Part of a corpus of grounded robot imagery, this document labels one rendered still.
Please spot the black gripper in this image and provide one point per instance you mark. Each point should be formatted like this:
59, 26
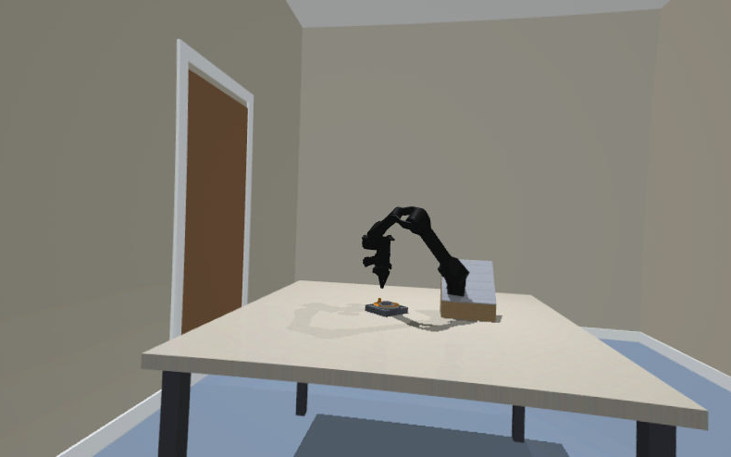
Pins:
382, 269

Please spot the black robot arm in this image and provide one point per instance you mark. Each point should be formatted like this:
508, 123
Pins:
419, 223

